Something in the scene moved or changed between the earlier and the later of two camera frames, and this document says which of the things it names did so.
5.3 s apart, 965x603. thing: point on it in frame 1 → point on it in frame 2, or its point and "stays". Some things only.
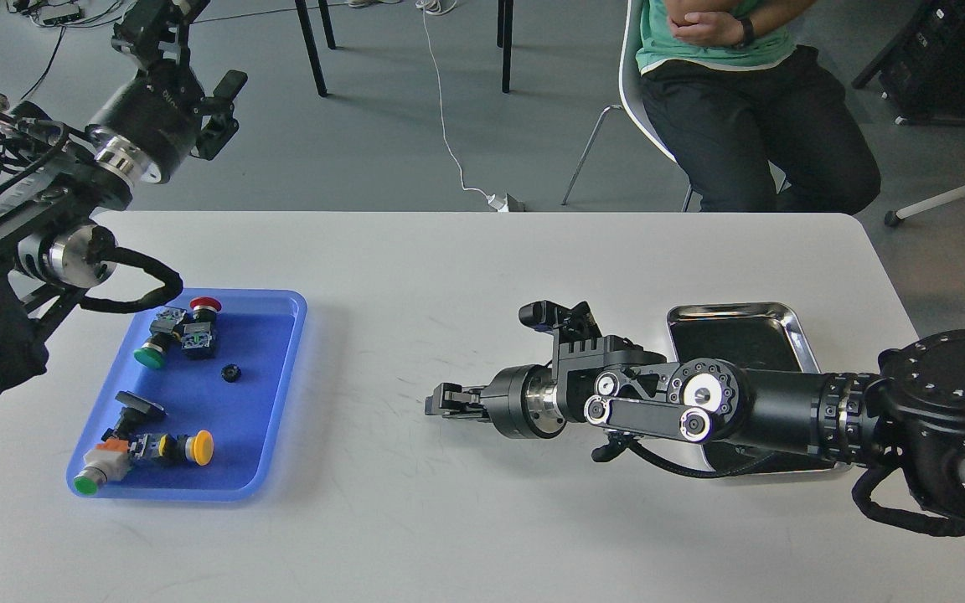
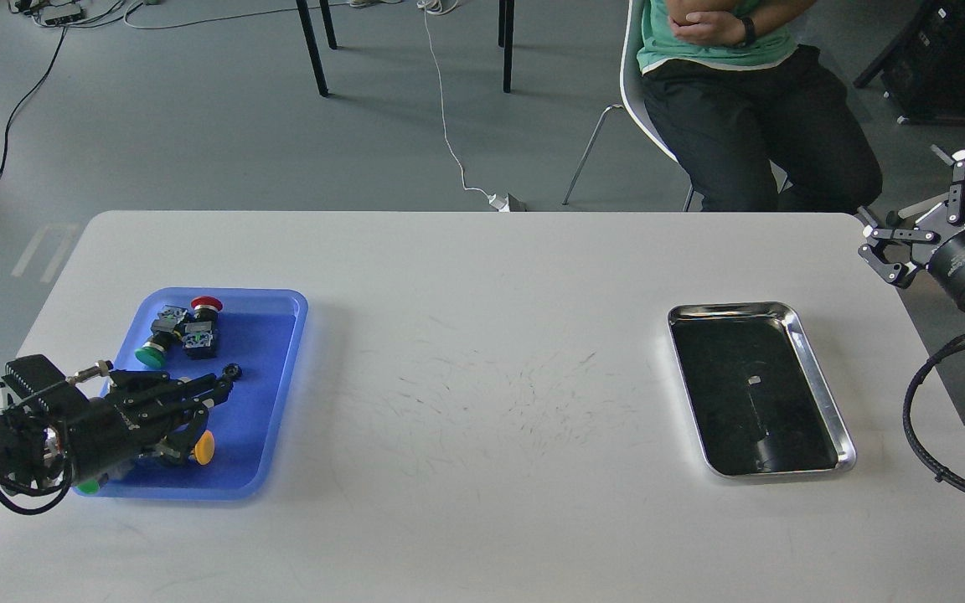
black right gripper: (523, 401) → (964, 259)
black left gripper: (150, 125) → (145, 411)
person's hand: (709, 28) stays
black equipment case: (955, 64) stays
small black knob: (231, 373) stays
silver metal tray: (756, 333) stays
